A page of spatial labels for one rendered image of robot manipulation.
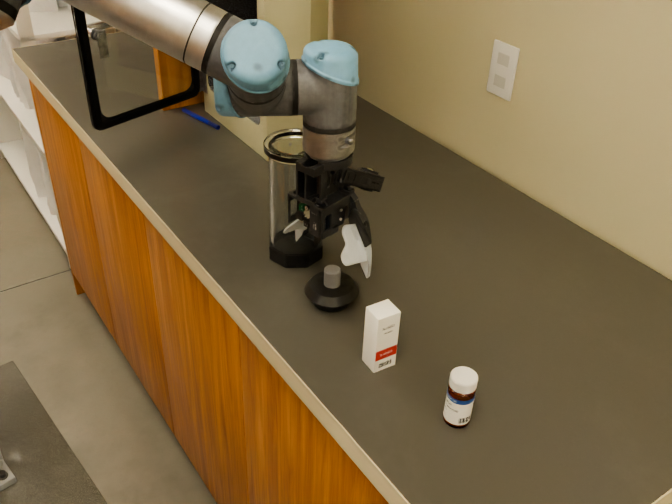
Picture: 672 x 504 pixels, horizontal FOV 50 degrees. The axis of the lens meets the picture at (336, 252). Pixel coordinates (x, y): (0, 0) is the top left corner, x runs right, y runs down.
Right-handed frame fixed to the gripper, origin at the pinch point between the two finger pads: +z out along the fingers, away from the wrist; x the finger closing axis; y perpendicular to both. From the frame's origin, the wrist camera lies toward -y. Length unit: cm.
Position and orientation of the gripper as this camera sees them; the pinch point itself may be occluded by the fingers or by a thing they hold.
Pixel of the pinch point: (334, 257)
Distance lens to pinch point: 116.0
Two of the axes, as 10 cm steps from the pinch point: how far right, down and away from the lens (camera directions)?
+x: 7.6, 3.9, -5.2
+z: -0.3, 8.2, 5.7
